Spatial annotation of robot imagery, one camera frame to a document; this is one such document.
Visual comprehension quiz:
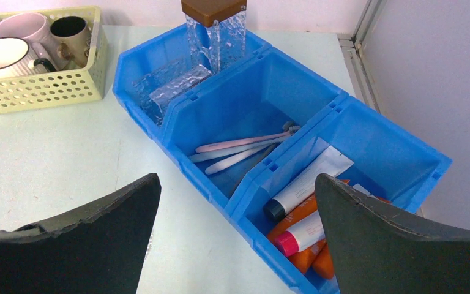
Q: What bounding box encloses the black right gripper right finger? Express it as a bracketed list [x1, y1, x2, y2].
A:
[315, 173, 470, 293]

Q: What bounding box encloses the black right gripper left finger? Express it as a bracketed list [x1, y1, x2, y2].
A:
[0, 173, 162, 293]

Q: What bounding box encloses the white ribbed mug black rim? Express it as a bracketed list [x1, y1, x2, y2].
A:
[0, 37, 58, 78]

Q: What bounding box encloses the pink mug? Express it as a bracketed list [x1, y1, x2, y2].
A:
[0, 12, 69, 70]

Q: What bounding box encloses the clear container with brown lid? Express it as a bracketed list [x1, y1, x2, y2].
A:
[181, 0, 247, 75]

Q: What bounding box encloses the orange toothpaste tube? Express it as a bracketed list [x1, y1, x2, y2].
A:
[288, 239, 335, 280]
[266, 179, 351, 244]

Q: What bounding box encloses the white toothpaste tube pink cap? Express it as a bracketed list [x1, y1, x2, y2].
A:
[274, 211, 326, 257]

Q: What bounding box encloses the white toothpaste tube black cap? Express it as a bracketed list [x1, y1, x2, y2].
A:
[263, 146, 354, 222]

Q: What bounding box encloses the light blue toothbrush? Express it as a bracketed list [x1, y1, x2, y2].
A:
[189, 135, 290, 163]

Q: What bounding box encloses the blue plastic divided bin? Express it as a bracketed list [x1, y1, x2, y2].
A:
[113, 24, 452, 293]

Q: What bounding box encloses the clear textured plastic box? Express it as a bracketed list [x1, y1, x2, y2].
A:
[133, 58, 212, 127]

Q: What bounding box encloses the yellow perforated plastic basket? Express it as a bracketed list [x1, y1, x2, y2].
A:
[0, 6, 108, 114]

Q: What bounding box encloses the brown mug black inside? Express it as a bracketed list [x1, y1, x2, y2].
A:
[50, 16, 91, 68]

